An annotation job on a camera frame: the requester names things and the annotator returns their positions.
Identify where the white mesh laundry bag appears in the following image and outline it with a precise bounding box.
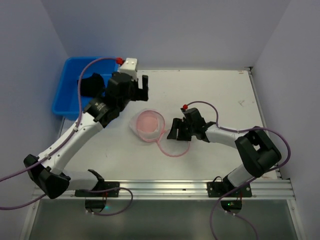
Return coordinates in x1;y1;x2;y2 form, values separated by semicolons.
128;107;191;159

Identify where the black bra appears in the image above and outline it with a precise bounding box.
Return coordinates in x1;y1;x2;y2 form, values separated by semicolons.
77;72;106;98

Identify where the pink bra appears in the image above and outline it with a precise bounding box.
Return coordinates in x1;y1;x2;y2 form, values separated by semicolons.
136;110;160;134

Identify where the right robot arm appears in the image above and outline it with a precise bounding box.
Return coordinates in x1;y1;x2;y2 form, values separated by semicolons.
167;107;282;192

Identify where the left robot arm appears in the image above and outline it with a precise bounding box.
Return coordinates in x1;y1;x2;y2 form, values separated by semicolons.
23;71;149;199

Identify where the blue plastic bin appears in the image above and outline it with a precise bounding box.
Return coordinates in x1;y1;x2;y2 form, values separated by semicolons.
52;56;119;121

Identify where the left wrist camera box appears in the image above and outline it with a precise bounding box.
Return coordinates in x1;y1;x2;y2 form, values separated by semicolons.
118;57;138;81

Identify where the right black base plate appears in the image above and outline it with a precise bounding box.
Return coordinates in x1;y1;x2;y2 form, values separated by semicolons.
206;181;253;198

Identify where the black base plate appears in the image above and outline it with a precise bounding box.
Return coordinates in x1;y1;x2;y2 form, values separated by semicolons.
206;181;253;198
74;181;120;198

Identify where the aluminium mounting rail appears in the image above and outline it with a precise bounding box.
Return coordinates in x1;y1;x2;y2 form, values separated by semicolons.
33;178;296;201

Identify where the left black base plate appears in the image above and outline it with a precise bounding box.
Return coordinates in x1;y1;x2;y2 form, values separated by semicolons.
74;181;120;198

